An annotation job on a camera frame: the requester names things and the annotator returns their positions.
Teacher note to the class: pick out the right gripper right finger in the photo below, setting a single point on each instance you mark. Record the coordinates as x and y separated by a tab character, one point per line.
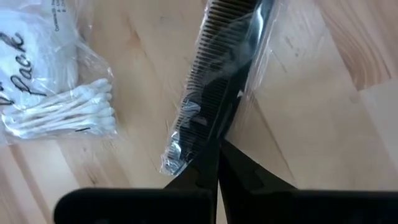
242	174

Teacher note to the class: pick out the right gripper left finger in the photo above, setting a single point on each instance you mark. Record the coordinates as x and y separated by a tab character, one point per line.
202	174

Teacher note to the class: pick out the black comb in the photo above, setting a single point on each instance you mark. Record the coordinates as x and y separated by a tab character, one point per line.
214	62

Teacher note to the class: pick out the vanity pack clear bag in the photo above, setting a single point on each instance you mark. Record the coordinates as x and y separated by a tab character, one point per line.
37	62

